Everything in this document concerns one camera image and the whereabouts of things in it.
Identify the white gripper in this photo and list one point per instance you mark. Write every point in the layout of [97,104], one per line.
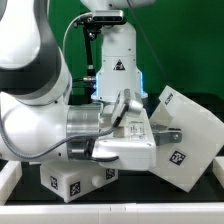
[132,147]

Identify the white left fence rail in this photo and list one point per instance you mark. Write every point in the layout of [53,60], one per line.
[9,177]

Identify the black camera stand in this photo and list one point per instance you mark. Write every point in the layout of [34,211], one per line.
[90,31]

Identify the background camera on stand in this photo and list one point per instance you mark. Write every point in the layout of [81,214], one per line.
[107,17]

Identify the white drawer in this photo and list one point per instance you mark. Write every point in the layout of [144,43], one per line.
[71,180]

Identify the white front fence rail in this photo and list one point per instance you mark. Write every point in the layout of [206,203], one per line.
[180,213]

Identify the white right fence rail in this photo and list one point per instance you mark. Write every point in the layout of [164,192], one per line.
[218,169]

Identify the white fence rail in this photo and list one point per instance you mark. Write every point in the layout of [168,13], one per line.
[180,213]
[9,177]
[218,169]

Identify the white drawer cabinet box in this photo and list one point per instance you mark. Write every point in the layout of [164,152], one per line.
[182,164]

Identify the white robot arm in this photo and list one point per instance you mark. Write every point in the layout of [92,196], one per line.
[37,122]

